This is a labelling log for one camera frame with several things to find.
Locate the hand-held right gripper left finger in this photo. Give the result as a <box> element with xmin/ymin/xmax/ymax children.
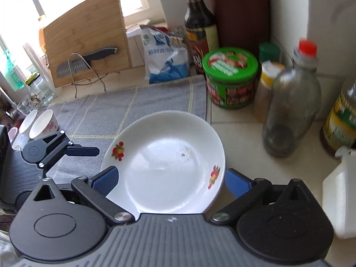
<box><xmin>33</xmin><ymin>166</ymin><xmax>136</xmax><ymax>227</ymax></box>

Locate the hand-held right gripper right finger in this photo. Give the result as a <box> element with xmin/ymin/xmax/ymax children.
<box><xmin>209</xmin><ymin>168</ymin><xmax>313</xmax><ymax>227</ymax></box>

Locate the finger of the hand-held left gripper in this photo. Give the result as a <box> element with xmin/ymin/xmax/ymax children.
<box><xmin>39</xmin><ymin>130</ymin><xmax>100</xmax><ymax>170</ymax></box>

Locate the white bowl with pink flowers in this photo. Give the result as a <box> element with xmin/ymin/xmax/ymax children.
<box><xmin>29</xmin><ymin>109</ymin><xmax>59</xmax><ymax>140</ymax></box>
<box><xmin>18</xmin><ymin>109</ymin><xmax>38</xmax><ymax>134</ymax></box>

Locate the white plate with fruit print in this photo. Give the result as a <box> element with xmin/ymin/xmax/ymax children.
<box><xmin>100</xmin><ymin>110</ymin><xmax>226</xmax><ymax>221</ymax></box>

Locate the grey and teal checked towel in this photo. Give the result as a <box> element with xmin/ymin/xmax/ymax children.
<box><xmin>42</xmin><ymin>75</ymin><xmax>208</xmax><ymax>185</ymax></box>

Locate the clear glass cup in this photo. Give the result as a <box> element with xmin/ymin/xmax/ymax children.
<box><xmin>16</xmin><ymin>95</ymin><xmax>36</xmax><ymax>116</ymax></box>

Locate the glass jar with dark lid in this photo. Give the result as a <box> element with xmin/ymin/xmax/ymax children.
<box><xmin>25</xmin><ymin>72</ymin><xmax>56</xmax><ymax>106</ymax></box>

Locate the glass bottle with red cap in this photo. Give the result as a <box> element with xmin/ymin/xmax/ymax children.
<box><xmin>261</xmin><ymin>38</ymin><xmax>322</xmax><ymax>158</ymax></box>

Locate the yellow lidded spice jar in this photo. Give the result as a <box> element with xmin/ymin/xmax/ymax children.
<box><xmin>253</xmin><ymin>61</ymin><xmax>285</xmax><ymax>123</ymax></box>

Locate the white plastic container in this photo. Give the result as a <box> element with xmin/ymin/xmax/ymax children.
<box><xmin>322</xmin><ymin>146</ymin><xmax>356</xmax><ymax>240</ymax></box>

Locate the tall clear plastic wrap roll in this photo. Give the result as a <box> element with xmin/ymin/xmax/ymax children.
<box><xmin>24</xmin><ymin>41</ymin><xmax>56</xmax><ymax>95</ymax></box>

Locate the green lidded sauce jar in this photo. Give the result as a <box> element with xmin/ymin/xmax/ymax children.
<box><xmin>202</xmin><ymin>47</ymin><xmax>259</xmax><ymax>109</ymax></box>

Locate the green dish soap bottle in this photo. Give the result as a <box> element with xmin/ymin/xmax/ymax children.
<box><xmin>0</xmin><ymin>49</ymin><xmax>25</xmax><ymax>91</ymax></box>

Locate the bamboo cutting board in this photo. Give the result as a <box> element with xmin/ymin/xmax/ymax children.
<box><xmin>39</xmin><ymin>0</ymin><xmax>131</xmax><ymax>89</ymax></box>

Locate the white and blue salt bag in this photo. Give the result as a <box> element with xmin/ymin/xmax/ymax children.
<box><xmin>139</xmin><ymin>25</ymin><xmax>191</xmax><ymax>84</ymax></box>

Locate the oil bottle with yellow cap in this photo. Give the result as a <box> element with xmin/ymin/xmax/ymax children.
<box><xmin>322</xmin><ymin>75</ymin><xmax>356</xmax><ymax>156</ymax></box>

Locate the small green lidded jar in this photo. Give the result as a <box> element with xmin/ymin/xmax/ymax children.
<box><xmin>259</xmin><ymin>42</ymin><xmax>281</xmax><ymax>64</ymax></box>

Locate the dark soy sauce bottle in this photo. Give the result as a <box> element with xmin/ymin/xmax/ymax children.
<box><xmin>181</xmin><ymin>0</ymin><xmax>220</xmax><ymax>75</ymax></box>

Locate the dark red knife block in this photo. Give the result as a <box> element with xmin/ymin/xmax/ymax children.
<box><xmin>206</xmin><ymin>0</ymin><xmax>271</xmax><ymax>59</ymax></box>

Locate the black handled kitchen knife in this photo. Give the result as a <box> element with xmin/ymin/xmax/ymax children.
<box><xmin>56</xmin><ymin>46</ymin><xmax>118</xmax><ymax>78</ymax></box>

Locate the metal wire rack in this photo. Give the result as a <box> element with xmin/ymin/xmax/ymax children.
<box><xmin>68</xmin><ymin>53</ymin><xmax>108</xmax><ymax>99</ymax></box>

